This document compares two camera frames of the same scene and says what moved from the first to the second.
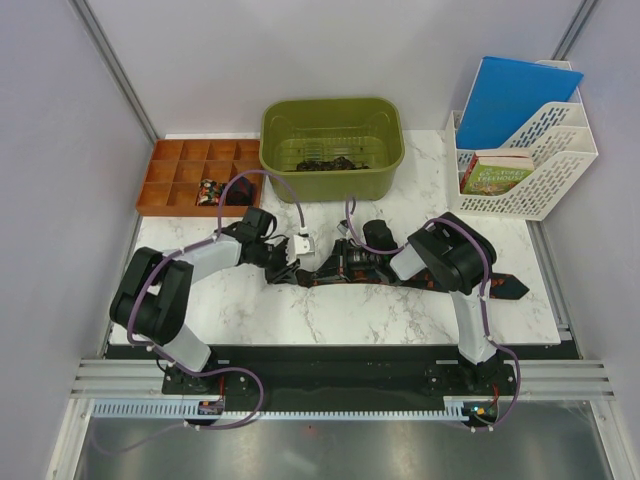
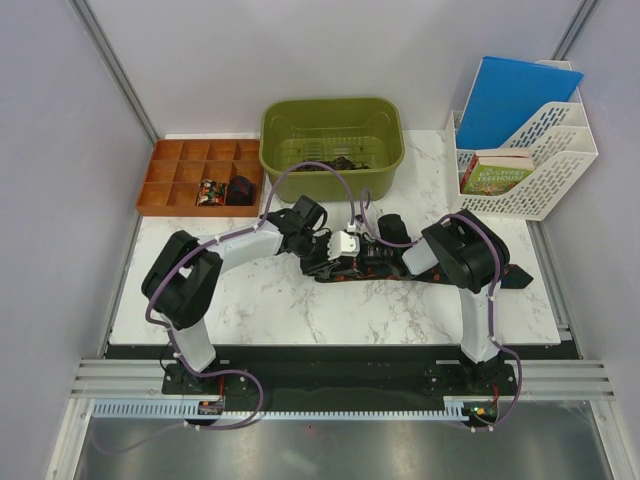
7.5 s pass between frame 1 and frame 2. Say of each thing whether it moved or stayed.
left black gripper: moved
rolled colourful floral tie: stayed
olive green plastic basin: stayed
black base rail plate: stayed
